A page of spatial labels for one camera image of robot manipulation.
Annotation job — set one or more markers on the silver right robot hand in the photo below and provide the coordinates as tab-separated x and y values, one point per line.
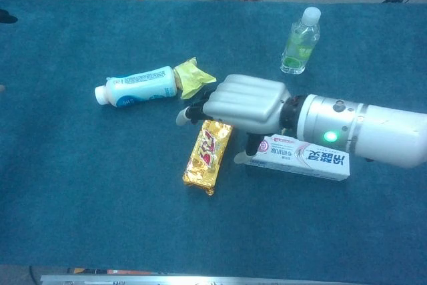
247	101

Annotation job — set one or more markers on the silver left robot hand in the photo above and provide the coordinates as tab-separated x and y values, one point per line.
6	18

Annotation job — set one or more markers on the gold foil biscuit pack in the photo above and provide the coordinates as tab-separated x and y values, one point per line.
207	158

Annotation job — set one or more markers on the clear water bottle green label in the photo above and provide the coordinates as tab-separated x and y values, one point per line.
298	48

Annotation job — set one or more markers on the white toothpaste box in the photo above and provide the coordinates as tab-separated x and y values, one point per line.
307	165

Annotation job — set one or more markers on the white blue yogurt bottle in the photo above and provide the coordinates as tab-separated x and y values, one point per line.
140	86

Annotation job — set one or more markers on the yellow-green snack packet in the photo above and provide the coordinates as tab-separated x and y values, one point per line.
195	76

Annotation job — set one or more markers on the blue table cloth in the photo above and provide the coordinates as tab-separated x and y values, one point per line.
100	215

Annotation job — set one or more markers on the aluminium frame rail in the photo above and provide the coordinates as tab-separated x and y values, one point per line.
133	280

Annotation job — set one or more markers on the yellow strip under rail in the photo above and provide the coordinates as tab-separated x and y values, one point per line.
79	270

